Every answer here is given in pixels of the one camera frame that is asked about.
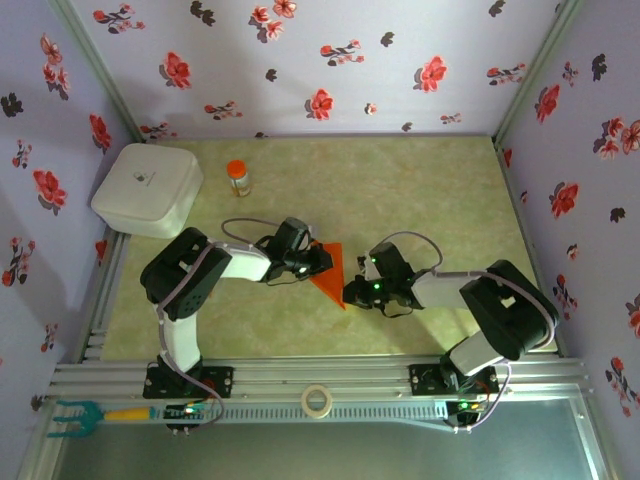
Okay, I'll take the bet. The orange cloth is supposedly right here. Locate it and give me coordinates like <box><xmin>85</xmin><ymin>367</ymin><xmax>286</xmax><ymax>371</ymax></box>
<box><xmin>307</xmin><ymin>242</ymin><xmax>347</xmax><ymax>312</ymax></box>

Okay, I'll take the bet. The white square plastic container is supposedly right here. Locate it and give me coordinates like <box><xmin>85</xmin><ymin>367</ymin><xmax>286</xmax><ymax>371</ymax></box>
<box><xmin>90</xmin><ymin>143</ymin><xmax>205</xmax><ymax>240</ymax></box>

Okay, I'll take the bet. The orange-capped small bottle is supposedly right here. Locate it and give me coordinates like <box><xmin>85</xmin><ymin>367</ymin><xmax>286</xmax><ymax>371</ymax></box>
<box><xmin>226</xmin><ymin>159</ymin><xmax>253</xmax><ymax>198</ymax></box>

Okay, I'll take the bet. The white tape roll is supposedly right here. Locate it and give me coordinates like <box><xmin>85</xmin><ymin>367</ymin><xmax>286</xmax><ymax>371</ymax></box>
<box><xmin>300</xmin><ymin>384</ymin><xmax>334</xmax><ymax>420</ymax></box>

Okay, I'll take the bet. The aluminium rail frame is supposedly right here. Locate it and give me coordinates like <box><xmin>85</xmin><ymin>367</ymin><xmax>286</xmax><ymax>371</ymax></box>
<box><xmin>48</xmin><ymin>355</ymin><xmax>589</xmax><ymax>401</ymax></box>

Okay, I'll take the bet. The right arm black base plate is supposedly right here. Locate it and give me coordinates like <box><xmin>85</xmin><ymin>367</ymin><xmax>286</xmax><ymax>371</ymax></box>
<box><xmin>408</xmin><ymin>363</ymin><xmax>501</xmax><ymax>397</ymax></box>

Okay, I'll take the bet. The grey slotted cable duct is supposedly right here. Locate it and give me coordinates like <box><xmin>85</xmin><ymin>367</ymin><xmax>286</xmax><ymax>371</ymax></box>
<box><xmin>209</xmin><ymin>402</ymin><xmax>450</xmax><ymax>426</ymax></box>

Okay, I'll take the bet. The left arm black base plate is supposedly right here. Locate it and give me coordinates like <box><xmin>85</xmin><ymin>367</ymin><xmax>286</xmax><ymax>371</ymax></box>
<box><xmin>143</xmin><ymin>363</ymin><xmax>236</xmax><ymax>400</ymax></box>

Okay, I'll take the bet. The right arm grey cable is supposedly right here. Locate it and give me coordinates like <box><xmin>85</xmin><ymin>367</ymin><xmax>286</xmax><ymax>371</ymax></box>
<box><xmin>384</xmin><ymin>230</ymin><xmax>560</xmax><ymax>434</ymax></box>

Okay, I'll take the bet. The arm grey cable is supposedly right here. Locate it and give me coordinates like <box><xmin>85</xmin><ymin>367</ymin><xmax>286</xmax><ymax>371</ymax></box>
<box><xmin>154</xmin><ymin>217</ymin><xmax>281</xmax><ymax>432</ymax></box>
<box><xmin>384</xmin><ymin>230</ymin><xmax>560</xmax><ymax>434</ymax></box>

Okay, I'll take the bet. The left arm grey cable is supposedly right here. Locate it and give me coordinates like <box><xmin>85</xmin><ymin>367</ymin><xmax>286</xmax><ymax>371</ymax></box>
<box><xmin>154</xmin><ymin>217</ymin><xmax>281</xmax><ymax>432</ymax></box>

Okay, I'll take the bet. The wide aluminium side rail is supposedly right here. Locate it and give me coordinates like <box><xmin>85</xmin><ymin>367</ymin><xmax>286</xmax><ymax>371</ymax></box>
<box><xmin>79</xmin><ymin>230</ymin><xmax>132</xmax><ymax>362</ymax></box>

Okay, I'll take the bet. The teal fork yellow handle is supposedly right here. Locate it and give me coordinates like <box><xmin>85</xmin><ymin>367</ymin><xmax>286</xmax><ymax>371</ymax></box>
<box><xmin>46</xmin><ymin>398</ymin><xmax>160</xmax><ymax>440</ymax></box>

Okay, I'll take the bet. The aluminium corner post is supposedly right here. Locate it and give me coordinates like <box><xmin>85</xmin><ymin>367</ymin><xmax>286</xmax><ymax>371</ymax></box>
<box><xmin>492</xmin><ymin>0</ymin><xmax>586</xmax><ymax>146</ymax></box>
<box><xmin>47</xmin><ymin>0</ymin><xmax>146</xmax><ymax>146</ymax></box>

